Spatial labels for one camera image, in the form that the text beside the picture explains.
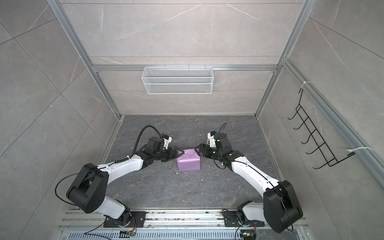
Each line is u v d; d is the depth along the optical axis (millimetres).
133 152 627
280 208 404
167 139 829
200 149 739
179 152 816
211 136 773
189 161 810
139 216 737
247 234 700
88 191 435
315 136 677
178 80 1006
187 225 730
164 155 760
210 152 733
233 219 733
